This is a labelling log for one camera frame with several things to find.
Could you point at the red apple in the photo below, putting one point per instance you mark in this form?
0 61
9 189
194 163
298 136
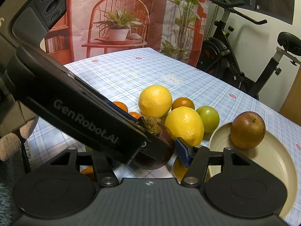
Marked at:
247 130

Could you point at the wooden board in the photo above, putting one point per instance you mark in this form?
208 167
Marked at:
292 98

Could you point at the person's left hand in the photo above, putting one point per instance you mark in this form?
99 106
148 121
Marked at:
9 146

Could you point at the small orange tangerine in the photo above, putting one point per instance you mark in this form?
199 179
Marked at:
135 115
120 107

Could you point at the dark purple mangosteen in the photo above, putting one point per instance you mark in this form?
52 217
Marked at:
162 131

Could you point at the printed wall backdrop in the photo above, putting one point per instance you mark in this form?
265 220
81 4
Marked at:
141 16

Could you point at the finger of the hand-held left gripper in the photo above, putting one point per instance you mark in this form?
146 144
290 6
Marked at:
157 149
124 116

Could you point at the yellow lemon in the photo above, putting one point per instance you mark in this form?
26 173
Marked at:
184 124
155 101

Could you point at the teal shaggy rug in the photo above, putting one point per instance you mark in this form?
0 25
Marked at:
9 179

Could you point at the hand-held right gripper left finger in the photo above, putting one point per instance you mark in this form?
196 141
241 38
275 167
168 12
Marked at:
104 169

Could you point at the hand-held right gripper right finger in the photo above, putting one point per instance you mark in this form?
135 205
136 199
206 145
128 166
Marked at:
183 150

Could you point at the blue checked tablecloth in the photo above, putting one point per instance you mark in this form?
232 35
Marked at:
141 70

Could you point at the greenish orange tangerine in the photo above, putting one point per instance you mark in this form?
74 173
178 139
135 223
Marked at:
178 171

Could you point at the cream round plate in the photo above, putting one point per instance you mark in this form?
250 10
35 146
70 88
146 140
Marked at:
270 169

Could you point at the black exercise bike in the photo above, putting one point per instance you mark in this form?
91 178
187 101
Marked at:
216 51

